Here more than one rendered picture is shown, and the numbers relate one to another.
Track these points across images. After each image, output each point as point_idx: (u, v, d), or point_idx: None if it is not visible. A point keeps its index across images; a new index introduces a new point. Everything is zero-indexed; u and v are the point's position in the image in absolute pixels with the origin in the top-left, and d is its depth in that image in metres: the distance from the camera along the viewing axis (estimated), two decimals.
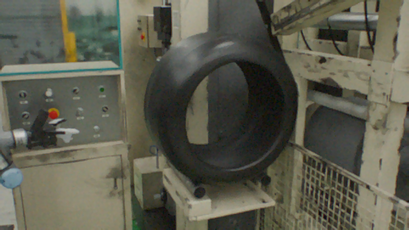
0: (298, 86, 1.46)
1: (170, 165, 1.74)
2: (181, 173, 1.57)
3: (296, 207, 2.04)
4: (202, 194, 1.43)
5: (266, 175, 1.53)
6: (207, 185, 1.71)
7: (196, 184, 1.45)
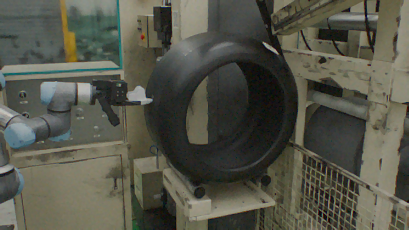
0: (269, 47, 1.38)
1: (170, 165, 1.74)
2: None
3: (296, 207, 2.04)
4: (199, 190, 1.42)
5: (263, 185, 1.53)
6: (207, 185, 1.71)
7: None
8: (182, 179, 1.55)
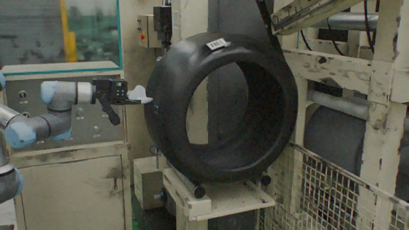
0: (215, 45, 1.30)
1: (170, 165, 1.74)
2: None
3: (296, 207, 2.04)
4: (198, 195, 1.43)
5: (271, 178, 1.54)
6: (207, 185, 1.71)
7: None
8: None
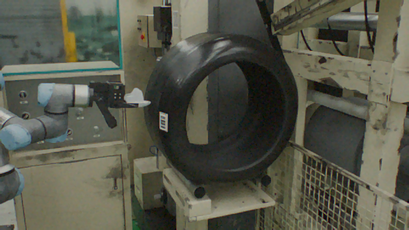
0: (165, 125, 1.30)
1: (170, 165, 1.74)
2: (180, 177, 1.57)
3: (296, 207, 2.04)
4: (202, 192, 1.43)
5: (261, 180, 1.52)
6: (207, 185, 1.71)
7: (193, 186, 1.45)
8: None
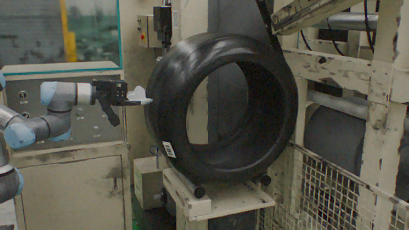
0: (171, 152, 1.33)
1: (170, 165, 1.74)
2: None
3: (296, 207, 2.04)
4: (200, 190, 1.43)
5: (263, 185, 1.53)
6: (207, 185, 1.71)
7: (192, 193, 1.45)
8: (182, 177, 1.55)
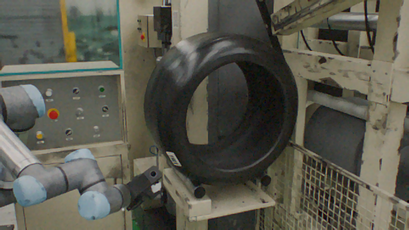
0: (176, 162, 1.35)
1: (170, 165, 1.74)
2: (180, 174, 1.57)
3: (296, 207, 2.04)
4: (202, 193, 1.43)
5: (262, 177, 1.52)
6: (207, 185, 1.71)
7: (195, 184, 1.45)
8: None
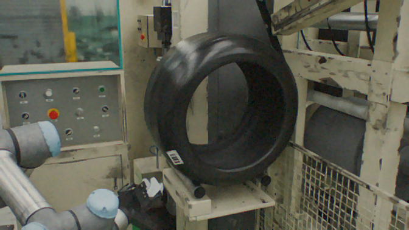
0: (178, 159, 1.35)
1: (170, 165, 1.74)
2: (180, 174, 1.57)
3: (296, 207, 2.04)
4: (202, 193, 1.43)
5: (262, 177, 1.52)
6: (207, 185, 1.71)
7: (195, 184, 1.45)
8: None
